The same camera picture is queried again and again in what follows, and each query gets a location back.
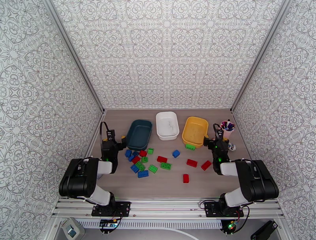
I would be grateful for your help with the dark teal plastic bin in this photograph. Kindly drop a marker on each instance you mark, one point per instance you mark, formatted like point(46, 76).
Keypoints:
point(139, 134)

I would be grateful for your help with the white plastic bin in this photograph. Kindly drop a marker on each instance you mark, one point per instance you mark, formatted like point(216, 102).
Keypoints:
point(167, 125)

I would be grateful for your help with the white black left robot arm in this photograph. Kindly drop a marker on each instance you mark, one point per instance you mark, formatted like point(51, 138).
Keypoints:
point(81, 177)

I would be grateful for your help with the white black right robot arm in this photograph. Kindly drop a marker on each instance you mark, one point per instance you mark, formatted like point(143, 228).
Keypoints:
point(256, 182)

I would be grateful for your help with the yellow plastic bin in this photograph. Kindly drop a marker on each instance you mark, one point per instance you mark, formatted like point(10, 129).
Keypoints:
point(195, 132)

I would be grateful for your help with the flag print tube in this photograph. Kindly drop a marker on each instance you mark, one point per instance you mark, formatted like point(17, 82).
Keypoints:
point(232, 147)

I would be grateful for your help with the pink pen cup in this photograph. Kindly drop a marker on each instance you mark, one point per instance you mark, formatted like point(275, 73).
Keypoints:
point(228, 134)

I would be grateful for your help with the black capped white marker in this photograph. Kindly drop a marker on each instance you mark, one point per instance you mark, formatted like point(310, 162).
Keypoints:
point(228, 122)

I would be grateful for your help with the purple pen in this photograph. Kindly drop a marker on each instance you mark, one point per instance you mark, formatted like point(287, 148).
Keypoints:
point(232, 127)

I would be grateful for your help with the small circuit board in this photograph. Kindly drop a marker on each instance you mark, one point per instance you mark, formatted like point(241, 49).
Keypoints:
point(107, 224)
point(230, 226)

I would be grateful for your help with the grey box device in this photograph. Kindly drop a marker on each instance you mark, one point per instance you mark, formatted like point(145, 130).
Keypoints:
point(70, 229)

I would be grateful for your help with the black box device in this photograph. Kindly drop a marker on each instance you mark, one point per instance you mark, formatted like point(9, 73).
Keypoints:
point(264, 230)

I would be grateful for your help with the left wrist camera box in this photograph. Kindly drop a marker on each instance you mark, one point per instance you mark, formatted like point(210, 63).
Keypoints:
point(110, 134)

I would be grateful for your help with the grey table side rail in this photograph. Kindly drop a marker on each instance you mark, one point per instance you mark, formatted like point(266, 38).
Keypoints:
point(97, 128)
point(243, 138)

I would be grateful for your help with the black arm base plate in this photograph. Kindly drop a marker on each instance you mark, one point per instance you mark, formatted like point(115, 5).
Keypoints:
point(209, 209)
point(123, 208)

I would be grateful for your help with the aluminium mounting rail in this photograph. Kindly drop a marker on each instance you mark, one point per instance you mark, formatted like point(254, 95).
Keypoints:
point(167, 208)

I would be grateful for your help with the aluminium frame post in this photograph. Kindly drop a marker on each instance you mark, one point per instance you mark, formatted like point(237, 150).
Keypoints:
point(76, 56)
point(258, 56)

